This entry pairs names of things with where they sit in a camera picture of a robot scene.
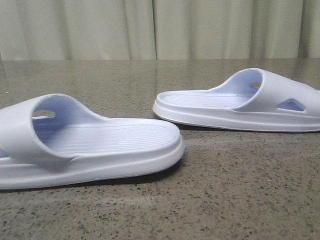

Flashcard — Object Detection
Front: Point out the light blue slipper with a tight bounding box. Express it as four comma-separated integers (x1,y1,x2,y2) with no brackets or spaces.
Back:
0,94,184,190
153,68,320,132

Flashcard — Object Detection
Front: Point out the pale green curtain backdrop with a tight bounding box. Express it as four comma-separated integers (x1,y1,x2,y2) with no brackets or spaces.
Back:
0,0,320,61

